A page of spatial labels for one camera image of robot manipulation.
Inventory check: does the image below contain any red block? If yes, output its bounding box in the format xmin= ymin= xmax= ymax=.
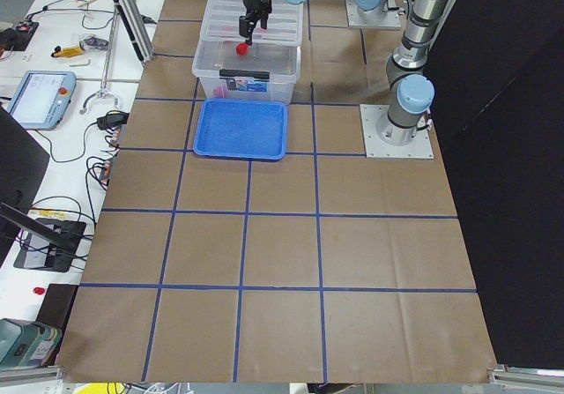
xmin=236 ymin=42 xmax=249 ymax=56
xmin=212 ymin=85 xmax=228 ymax=98

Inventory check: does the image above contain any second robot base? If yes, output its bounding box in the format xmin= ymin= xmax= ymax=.
xmin=345 ymin=0 xmax=401 ymax=31

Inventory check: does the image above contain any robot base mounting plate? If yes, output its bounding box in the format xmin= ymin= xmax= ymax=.
xmin=360 ymin=104 xmax=434 ymax=160

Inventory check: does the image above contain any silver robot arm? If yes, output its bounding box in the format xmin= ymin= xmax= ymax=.
xmin=285 ymin=0 xmax=448 ymax=145

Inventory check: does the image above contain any clear plastic storage box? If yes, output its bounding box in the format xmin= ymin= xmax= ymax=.
xmin=192 ymin=41 xmax=301 ymax=104

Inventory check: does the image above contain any black box latch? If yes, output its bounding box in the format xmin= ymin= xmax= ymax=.
xmin=219 ymin=69 xmax=270 ymax=81

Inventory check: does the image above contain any red block in box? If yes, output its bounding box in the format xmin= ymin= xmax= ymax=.
xmin=212 ymin=85 xmax=228 ymax=98

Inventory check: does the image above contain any blue plastic tray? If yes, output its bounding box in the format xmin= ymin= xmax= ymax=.
xmin=193 ymin=99 xmax=288 ymax=160

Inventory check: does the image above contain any black docking box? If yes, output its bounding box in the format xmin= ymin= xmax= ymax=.
xmin=13 ymin=218 xmax=86 ymax=272

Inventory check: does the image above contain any green device box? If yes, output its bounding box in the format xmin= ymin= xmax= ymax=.
xmin=1 ymin=318 xmax=62 ymax=370

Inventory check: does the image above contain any metal hook stand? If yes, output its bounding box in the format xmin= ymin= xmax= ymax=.
xmin=78 ymin=5 xmax=122 ymax=115

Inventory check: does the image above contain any black power adapter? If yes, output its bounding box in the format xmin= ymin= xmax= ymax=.
xmin=96 ymin=110 xmax=130 ymax=130

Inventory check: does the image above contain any yellow tool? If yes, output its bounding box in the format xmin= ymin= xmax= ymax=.
xmin=51 ymin=45 xmax=85 ymax=58

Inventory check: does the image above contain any teach pendant tablet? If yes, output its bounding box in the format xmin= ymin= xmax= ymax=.
xmin=7 ymin=71 xmax=77 ymax=130

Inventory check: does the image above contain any black monitor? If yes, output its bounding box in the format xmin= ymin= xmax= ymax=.
xmin=0 ymin=105 xmax=76 ymax=258

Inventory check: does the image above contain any aluminium frame post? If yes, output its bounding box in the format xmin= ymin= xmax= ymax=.
xmin=113 ymin=0 xmax=153 ymax=63

